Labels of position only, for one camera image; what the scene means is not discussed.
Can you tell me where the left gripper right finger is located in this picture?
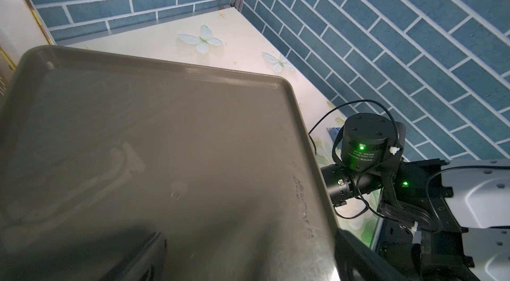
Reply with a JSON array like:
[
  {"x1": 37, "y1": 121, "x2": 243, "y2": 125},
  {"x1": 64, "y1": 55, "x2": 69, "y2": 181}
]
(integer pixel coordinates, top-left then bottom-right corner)
[{"x1": 335, "y1": 229, "x2": 406, "y2": 280}]

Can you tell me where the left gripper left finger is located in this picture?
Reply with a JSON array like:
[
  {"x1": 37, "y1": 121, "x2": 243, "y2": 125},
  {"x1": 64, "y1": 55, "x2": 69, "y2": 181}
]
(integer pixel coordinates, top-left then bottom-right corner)
[{"x1": 100, "y1": 233, "x2": 167, "y2": 281}]

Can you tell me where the olive drawer cabinet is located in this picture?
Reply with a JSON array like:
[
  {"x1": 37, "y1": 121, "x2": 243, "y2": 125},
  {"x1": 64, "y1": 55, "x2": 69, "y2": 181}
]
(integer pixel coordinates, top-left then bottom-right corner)
[{"x1": 1, "y1": 46, "x2": 339, "y2": 280}]

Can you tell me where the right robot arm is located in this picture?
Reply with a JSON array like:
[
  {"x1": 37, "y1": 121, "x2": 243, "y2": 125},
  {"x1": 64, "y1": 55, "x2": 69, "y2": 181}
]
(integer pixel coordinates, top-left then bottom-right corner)
[{"x1": 321, "y1": 113, "x2": 509, "y2": 280}]

